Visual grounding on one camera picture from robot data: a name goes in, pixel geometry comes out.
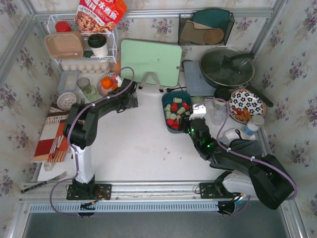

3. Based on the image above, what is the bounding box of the red capsule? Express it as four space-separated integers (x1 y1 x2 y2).
166 119 179 130
182 102 190 110
170 102 178 112

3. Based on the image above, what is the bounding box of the teal plastic storage basket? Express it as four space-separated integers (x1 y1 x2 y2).
161 91 193 134

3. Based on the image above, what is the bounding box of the green capsule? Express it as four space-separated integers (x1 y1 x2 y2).
173 98 182 104

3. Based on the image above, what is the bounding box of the grey fluffy cloth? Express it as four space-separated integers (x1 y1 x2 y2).
209 130 262 174

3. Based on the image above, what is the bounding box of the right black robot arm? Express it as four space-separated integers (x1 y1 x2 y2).
179 115 297 210

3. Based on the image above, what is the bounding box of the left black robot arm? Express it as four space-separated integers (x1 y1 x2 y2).
63 78 137 187

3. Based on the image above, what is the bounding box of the clear storage box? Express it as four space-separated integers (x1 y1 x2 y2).
57 70 80 94

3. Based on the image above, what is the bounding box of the cutting board metal stand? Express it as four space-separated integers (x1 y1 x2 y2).
138 71 164 93

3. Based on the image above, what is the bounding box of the green glass cup right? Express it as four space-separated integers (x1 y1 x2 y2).
191 96 205 105

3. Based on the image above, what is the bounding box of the green glass cup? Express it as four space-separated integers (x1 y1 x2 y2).
83 85 99 102
191 96 205 105

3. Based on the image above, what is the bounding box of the fruit plate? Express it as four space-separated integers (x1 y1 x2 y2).
97 72 118 97

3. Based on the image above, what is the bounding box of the orange fruit left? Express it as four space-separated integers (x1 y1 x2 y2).
101 76 113 89

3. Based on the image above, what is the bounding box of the clear plastic cup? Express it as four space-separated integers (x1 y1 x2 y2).
211 105 228 125

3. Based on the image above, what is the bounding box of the black power plug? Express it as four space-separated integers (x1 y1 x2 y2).
166 87 183 93

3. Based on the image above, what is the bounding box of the green glass cup left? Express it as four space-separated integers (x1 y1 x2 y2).
83 85 99 102

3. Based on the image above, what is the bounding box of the green cutting board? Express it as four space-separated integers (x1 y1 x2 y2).
120 39 182 87

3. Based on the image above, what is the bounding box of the white jar black lid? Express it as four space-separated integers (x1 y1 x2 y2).
214 87 231 101

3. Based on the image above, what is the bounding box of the white scoop cup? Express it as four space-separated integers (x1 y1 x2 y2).
224 129 241 142

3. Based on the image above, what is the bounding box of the grey glass cup left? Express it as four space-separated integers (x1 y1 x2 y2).
77 77 91 93

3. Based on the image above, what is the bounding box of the white egg tray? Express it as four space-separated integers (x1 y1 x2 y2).
60 62 111 73

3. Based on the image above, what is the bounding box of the flower pattern plate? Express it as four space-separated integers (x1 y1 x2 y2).
228 89 266 124

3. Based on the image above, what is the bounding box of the white small strainer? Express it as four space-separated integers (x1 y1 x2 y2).
57 92 77 111

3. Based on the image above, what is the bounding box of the white bottle grey cap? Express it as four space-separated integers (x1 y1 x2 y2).
243 115 264 136

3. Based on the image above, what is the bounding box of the white cup black lid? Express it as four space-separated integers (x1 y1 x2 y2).
88 34 108 57

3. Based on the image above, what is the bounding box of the black wok with glass lid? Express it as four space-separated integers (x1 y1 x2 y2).
199 47 273 108

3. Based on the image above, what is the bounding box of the striped red cloth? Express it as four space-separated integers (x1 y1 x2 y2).
33 103 69 163

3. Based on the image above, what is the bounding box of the red snack bag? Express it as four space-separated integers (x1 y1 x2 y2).
75 0 127 33

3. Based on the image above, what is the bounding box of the black mesh holder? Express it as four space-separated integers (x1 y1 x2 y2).
178 8 235 46

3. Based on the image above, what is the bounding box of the red bottle cap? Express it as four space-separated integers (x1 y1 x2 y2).
55 21 72 32

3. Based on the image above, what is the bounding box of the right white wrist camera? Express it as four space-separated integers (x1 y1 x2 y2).
189 104 207 120

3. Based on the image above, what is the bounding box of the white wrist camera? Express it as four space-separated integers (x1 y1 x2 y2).
189 104 207 120
115 75 123 87

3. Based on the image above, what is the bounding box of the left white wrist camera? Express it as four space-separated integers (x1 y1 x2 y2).
115 75 123 87

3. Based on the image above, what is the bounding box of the white wire rack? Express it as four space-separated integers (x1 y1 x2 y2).
46 13 119 62

